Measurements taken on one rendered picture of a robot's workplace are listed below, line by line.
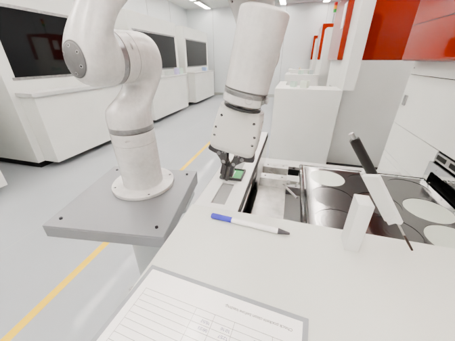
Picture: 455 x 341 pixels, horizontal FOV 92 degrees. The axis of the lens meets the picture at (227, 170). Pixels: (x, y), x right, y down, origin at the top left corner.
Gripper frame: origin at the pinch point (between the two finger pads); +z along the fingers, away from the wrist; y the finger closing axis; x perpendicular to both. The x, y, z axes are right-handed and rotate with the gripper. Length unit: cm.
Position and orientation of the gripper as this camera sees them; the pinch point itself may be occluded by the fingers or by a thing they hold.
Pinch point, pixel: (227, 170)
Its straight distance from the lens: 51.3
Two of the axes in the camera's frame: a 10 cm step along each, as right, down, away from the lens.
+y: -9.4, -3.0, 1.4
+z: -2.0, 8.5, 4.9
